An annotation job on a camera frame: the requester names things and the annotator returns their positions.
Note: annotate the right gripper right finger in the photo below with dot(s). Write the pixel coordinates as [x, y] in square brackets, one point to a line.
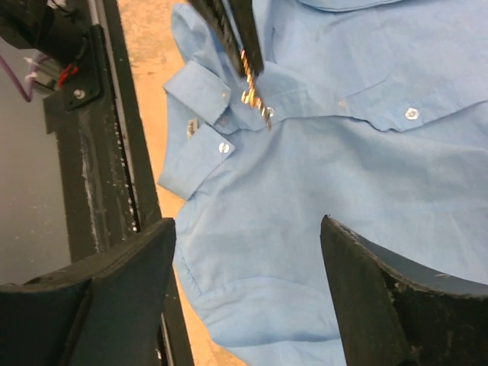
[394, 311]

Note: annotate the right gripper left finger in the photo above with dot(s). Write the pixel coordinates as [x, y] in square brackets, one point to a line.
[102, 310]

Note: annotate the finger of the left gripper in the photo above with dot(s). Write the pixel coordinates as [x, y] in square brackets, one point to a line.
[243, 16]
[215, 15]

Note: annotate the silver leaf brooch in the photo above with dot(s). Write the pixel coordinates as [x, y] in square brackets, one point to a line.
[251, 97]

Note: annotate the blue button shirt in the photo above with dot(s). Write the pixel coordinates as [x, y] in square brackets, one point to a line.
[378, 118]

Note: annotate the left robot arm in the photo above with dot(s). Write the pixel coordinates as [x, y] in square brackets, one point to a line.
[36, 25]

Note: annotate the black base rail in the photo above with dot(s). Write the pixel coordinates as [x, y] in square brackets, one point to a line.
[108, 186]

